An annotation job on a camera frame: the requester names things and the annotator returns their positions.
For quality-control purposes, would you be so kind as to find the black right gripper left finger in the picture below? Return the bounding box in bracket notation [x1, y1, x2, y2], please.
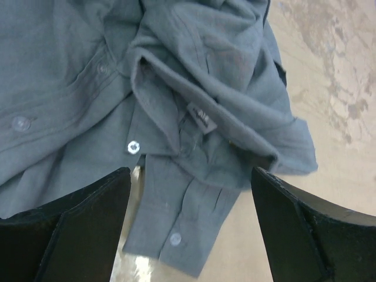
[1, 167, 131, 282]

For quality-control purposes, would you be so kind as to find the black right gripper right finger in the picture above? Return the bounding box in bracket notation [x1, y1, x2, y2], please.
[251, 167, 375, 282]

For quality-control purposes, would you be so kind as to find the grey button-up shirt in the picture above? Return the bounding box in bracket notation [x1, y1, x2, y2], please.
[1, 1, 317, 276]

